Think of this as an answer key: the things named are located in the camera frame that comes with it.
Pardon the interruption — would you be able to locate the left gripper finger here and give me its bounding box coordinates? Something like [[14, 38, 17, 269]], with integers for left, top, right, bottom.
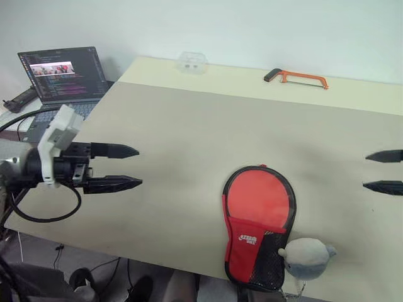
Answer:
[[91, 142, 140, 160], [83, 175, 144, 194]]

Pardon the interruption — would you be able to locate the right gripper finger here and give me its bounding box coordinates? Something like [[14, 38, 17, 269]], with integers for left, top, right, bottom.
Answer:
[[365, 150, 403, 164], [362, 179, 403, 197]]

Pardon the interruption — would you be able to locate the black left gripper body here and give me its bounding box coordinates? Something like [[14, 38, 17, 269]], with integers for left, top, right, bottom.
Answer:
[[53, 142, 94, 189]]

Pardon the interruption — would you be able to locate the grey white plush toy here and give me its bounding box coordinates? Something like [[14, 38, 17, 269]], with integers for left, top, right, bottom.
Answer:
[[277, 238, 338, 281]]

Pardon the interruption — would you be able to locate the red table tennis paddle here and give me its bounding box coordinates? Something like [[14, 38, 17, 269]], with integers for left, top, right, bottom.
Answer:
[[227, 171, 295, 228]]

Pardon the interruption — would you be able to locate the red black paddle case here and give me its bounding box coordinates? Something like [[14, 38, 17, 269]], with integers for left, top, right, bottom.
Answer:
[[222, 164, 297, 292]]

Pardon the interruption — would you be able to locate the black handheld device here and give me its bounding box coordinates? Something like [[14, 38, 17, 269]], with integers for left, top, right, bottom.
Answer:
[[2, 86, 35, 113]]

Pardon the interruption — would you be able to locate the open grey laptop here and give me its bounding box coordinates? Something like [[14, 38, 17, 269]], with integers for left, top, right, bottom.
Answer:
[[18, 47, 110, 144]]

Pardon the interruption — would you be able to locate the clear plastic box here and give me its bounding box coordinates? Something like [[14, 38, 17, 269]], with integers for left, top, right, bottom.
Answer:
[[178, 50, 210, 76]]

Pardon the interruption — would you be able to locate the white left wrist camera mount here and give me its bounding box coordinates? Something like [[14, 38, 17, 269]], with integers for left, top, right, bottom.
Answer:
[[37, 104, 84, 189]]

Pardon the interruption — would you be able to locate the metal keychain chain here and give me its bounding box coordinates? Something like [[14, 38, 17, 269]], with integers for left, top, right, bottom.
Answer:
[[282, 278, 308, 299]]

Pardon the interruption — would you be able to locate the orange hacksaw with black handle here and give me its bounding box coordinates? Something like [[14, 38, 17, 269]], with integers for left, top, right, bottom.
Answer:
[[263, 68, 330, 92]]

